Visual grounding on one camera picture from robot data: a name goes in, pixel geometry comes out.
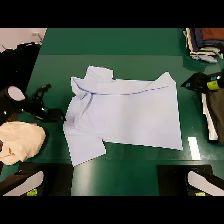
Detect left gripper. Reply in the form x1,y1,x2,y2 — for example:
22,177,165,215
35,103,66,123

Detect white polo shirt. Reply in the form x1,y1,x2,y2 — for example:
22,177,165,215
62,65,184,168

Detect cream garment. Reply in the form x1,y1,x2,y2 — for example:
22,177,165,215
0,121,47,166

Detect white garment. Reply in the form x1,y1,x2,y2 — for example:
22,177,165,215
201,92,219,141

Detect beige garment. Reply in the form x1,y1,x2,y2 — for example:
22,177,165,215
184,27,198,54

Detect navy garment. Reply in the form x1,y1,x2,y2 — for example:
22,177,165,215
193,27,205,49

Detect dark grey garment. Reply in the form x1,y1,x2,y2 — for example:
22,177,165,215
207,88,224,145

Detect brown garment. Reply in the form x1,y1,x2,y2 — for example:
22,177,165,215
200,27,224,44

